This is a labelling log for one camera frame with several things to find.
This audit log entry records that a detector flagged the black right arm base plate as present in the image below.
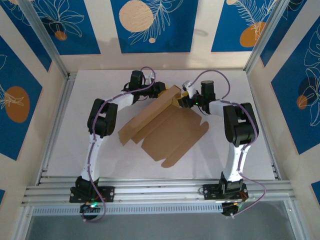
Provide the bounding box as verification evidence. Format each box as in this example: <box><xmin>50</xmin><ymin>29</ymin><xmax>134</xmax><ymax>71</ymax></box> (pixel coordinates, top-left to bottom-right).
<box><xmin>202</xmin><ymin>183</ymin><xmax>249</xmax><ymax>201</ymax></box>

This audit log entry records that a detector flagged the aluminium frame post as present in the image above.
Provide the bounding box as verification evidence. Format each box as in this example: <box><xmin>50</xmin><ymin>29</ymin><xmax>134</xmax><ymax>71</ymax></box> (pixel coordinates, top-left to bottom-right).
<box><xmin>17</xmin><ymin>0</ymin><xmax>71</xmax><ymax>78</ymax></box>
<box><xmin>244</xmin><ymin>0</ymin><xmax>309</xmax><ymax>75</ymax></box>

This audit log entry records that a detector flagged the grey slotted cable duct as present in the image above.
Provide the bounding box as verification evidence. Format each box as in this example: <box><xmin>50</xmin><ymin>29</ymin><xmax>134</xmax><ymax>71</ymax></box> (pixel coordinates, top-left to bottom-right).
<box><xmin>31</xmin><ymin>202</ymin><xmax>225</xmax><ymax>216</ymax></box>

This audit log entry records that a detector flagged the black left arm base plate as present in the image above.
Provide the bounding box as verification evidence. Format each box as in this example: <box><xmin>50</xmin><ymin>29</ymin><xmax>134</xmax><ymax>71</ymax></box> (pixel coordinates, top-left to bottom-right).
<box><xmin>69</xmin><ymin>186</ymin><xmax>116</xmax><ymax>203</ymax></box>

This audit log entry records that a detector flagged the grey metal panel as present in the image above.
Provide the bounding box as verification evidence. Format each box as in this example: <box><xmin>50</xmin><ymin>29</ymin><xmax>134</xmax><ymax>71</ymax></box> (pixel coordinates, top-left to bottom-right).
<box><xmin>24</xmin><ymin>199</ymin><xmax>297</xmax><ymax>240</ymax></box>

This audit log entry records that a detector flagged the brown cardboard box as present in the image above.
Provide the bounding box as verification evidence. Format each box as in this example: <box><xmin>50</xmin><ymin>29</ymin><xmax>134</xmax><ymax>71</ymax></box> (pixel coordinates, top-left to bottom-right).
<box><xmin>117</xmin><ymin>84</ymin><xmax>210</xmax><ymax>169</ymax></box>

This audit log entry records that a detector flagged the blue flower print wall panel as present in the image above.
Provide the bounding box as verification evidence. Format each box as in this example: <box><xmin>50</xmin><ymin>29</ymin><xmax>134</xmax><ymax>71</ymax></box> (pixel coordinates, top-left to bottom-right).
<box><xmin>31</xmin><ymin>0</ymin><xmax>102</xmax><ymax>56</ymax></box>
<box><xmin>259</xmin><ymin>0</ymin><xmax>320</xmax><ymax>68</ymax></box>
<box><xmin>0</xmin><ymin>0</ymin><xmax>53</xmax><ymax>73</ymax></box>

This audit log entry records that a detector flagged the aluminium corner upright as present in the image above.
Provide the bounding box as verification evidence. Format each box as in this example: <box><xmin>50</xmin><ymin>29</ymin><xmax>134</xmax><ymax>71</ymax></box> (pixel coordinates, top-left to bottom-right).
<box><xmin>12</xmin><ymin>206</ymin><xmax>35</xmax><ymax>240</ymax></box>
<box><xmin>284</xmin><ymin>199</ymin><xmax>310</xmax><ymax>240</ymax></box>

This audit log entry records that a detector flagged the aluminium side rail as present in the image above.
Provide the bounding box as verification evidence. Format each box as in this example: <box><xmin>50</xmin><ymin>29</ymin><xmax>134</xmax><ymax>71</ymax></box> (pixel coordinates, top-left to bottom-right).
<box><xmin>246</xmin><ymin>71</ymin><xmax>282</xmax><ymax>181</ymax></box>
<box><xmin>36</xmin><ymin>71</ymin><xmax>78</xmax><ymax>186</ymax></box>

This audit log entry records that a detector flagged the blue panel with orange circle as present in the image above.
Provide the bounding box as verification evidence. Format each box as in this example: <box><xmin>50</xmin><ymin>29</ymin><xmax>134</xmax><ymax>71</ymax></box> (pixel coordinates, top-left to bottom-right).
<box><xmin>211</xmin><ymin>0</ymin><xmax>276</xmax><ymax>53</ymax></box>
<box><xmin>271</xmin><ymin>22</ymin><xmax>320</xmax><ymax>155</ymax></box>
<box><xmin>0</xmin><ymin>34</ymin><xmax>43</xmax><ymax>161</ymax></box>

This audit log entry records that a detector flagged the aluminium frame cross rail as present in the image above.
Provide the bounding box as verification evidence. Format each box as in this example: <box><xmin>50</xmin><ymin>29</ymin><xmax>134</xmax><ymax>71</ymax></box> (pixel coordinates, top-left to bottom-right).
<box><xmin>21</xmin><ymin>177</ymin><xmax>297</xmax><ymax>207</ymax></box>

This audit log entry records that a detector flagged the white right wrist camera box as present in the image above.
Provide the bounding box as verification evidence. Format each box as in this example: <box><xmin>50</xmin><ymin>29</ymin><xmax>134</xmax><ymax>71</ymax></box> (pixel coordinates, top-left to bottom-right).
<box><xmin>182</xmin><ymin>81</ymin><xmax>198</xmax><ymax>100</ymax></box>

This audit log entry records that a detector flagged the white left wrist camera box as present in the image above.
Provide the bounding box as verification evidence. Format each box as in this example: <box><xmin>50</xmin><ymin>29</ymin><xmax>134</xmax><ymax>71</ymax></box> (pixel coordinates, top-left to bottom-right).
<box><xmin>144</xmin><ymin>73</ymin><xmax>156</xmax><ymax>86</ymax></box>

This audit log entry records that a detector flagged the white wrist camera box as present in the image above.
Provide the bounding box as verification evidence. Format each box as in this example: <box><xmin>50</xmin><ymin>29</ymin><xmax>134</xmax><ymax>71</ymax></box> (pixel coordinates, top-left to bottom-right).
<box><xmin>182</xmin><ymin>81</ymin><xmax>198</xmax><ymax>100</ymax></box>
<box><xmin>144</xmin><ymin>73</ymin><xmax>156</xmax><ymax>86</ymax></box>

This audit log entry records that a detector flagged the blue panel with beige circle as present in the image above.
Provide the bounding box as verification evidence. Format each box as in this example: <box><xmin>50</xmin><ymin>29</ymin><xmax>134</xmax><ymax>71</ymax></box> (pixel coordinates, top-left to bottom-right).
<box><xmin>110</xmin><ymin>0</ymin><xmax>200</xmax><ymax>54</ymax></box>

